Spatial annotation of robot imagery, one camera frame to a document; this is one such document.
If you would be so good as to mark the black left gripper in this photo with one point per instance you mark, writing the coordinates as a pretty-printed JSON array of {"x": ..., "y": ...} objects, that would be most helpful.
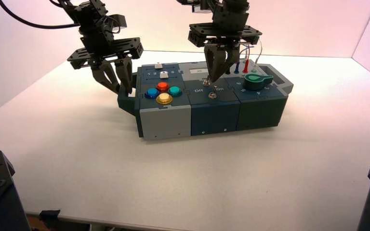
[{"x": 108, "y": 47}]

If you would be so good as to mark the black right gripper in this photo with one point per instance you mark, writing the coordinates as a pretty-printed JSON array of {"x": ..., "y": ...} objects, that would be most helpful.
[{"x": 223, "y": 33}]

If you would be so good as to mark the metal toggle switch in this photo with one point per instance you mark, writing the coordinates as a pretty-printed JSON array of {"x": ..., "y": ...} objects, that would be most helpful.
[
  {"x": 212, "y": 94},
  {"x": 206, "y": 83}
]

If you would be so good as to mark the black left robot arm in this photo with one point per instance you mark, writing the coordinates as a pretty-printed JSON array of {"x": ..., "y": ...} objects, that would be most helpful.
[{"x": 89, "y": 19}]

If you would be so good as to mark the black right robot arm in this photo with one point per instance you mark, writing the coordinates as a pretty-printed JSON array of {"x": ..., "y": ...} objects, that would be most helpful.
[{"x": 226, "y": 9}]

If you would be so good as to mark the blue banana plug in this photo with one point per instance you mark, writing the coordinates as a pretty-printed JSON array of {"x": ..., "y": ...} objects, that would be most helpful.
[{"x": 236, "y": 67}]

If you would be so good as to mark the red banana plug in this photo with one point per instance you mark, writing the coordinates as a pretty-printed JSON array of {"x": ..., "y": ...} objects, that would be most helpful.
[{"x": 246, "y": 66}]

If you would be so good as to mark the green rotary knob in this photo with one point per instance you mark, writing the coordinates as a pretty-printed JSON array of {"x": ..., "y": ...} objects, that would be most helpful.
[{"x": 255, "y": 81}]

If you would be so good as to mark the blue round push button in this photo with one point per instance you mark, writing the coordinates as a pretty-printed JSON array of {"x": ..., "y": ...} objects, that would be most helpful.
[{"x": 152, "y": 93}]

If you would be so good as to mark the white slider knob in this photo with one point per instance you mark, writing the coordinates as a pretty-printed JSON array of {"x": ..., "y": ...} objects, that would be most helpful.
[
  {"x": 163, "y": 75},
  {"x": 158, "y": 66}
]

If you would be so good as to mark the red round push button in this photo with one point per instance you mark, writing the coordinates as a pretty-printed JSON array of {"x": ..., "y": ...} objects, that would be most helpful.
[{"x": 162, "y": 86}]

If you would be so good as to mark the blue grey control box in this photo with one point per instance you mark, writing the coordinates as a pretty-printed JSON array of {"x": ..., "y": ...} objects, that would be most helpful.
[{"x": 213, "y": 114}]

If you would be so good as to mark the yellow round push button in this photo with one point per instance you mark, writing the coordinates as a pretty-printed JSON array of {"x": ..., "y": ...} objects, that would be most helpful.
[{"x": 164, "y": 98}]

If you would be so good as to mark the green round push button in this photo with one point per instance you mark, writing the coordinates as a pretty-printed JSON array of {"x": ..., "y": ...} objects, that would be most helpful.
[{"x": 174, "y": 91}]

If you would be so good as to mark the black table clamp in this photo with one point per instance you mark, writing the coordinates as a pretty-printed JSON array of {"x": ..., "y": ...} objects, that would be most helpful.
[{"x": 49, "y": 215}]

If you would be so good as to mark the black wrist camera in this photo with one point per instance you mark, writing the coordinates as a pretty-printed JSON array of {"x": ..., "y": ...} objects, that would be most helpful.
[{"x": 117, "y": 21}]

